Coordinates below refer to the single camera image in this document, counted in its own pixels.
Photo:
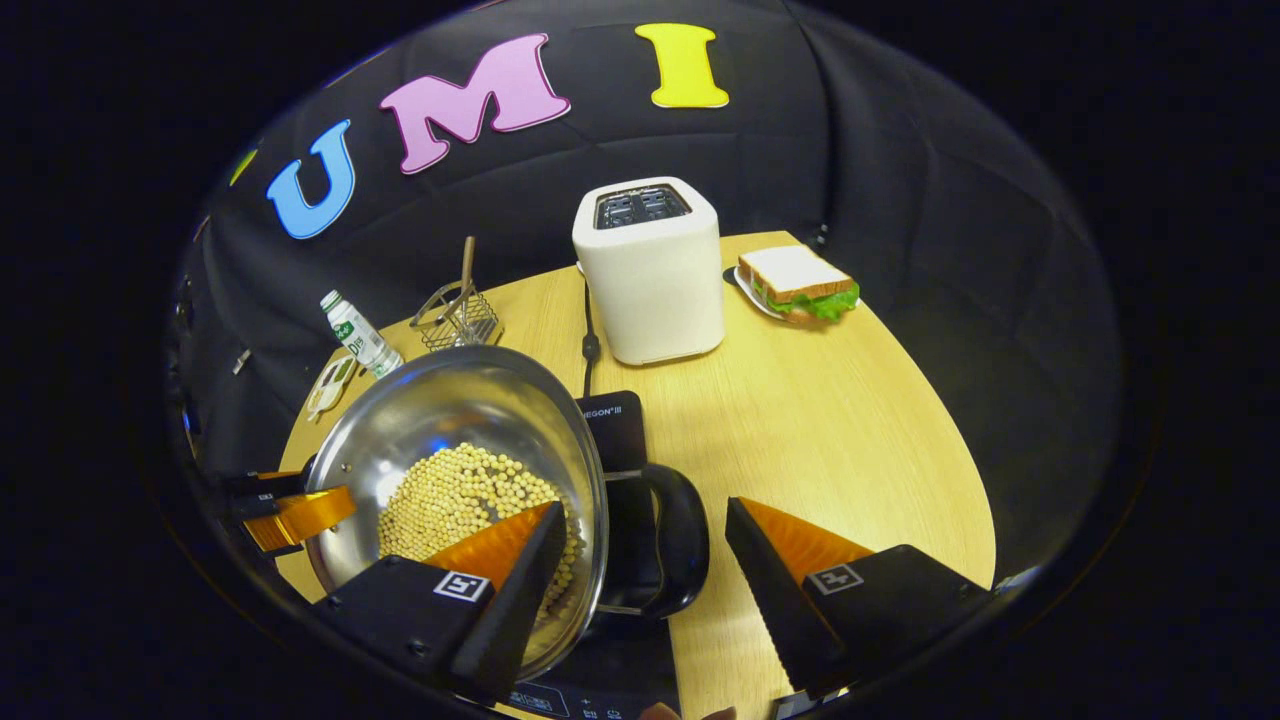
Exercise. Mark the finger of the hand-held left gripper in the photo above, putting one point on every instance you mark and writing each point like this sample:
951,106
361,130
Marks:
300,515
260,485

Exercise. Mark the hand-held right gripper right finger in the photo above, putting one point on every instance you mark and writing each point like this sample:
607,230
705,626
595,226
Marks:
770,590

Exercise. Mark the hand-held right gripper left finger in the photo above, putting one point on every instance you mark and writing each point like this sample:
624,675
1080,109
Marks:
515,590

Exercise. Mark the black induction cooktop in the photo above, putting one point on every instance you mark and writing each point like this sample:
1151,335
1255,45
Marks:
615,425

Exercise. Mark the pile of soybeans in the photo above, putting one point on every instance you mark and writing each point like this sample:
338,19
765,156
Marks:
450,500

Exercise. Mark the white divided bean dish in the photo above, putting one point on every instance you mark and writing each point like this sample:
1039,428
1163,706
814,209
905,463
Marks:
330,385

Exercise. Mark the small white clip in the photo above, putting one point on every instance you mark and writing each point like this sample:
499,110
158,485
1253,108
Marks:
241,361

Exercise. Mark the white bottle green label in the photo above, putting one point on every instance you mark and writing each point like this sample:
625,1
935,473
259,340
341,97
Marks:
360,335

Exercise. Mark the small clear mesh holder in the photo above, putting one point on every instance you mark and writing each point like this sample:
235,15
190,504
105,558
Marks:
460,320

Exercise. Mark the sandwich with lettuce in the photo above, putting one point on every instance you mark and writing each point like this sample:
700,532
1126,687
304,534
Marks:
800,285

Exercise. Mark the white toaster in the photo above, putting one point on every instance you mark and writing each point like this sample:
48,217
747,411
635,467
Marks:
655,290

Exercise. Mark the black backdrop cloth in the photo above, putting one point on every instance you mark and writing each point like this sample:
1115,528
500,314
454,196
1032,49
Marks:
900,200

